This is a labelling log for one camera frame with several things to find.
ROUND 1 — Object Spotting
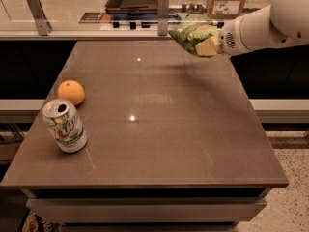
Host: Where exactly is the white green 7up can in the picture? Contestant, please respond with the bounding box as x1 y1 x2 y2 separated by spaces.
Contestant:
42 99 88 153

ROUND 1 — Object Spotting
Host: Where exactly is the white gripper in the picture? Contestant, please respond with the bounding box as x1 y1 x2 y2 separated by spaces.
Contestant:
195 14 257 57

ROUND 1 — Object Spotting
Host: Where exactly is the middle metal glass bracket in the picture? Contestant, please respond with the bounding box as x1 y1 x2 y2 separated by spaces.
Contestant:
157 0 169 36

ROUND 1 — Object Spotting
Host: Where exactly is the metal glass bracket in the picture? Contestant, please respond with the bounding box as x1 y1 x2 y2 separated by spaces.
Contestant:
157 0 169 36
26 0 52 36

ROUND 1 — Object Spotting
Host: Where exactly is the left metal glass bracket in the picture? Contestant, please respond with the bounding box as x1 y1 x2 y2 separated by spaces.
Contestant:
26 0 52 36

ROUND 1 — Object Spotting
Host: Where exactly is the cardboard box with label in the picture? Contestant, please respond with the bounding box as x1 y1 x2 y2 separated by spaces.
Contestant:
207 0 246 19

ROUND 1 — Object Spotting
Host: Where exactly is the orange fruit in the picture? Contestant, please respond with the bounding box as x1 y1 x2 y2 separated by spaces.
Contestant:
57 80 85 105

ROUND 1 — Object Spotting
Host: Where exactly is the snack bag under table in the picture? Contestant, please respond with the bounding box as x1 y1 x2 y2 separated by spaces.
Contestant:
21 212 59 232

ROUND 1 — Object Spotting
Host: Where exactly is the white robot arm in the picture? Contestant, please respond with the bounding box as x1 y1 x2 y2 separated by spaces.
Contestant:
195 0 309 57

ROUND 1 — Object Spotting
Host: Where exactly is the green jalapeno chip bag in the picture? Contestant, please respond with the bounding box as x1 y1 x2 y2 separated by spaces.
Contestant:
168 23 219 57

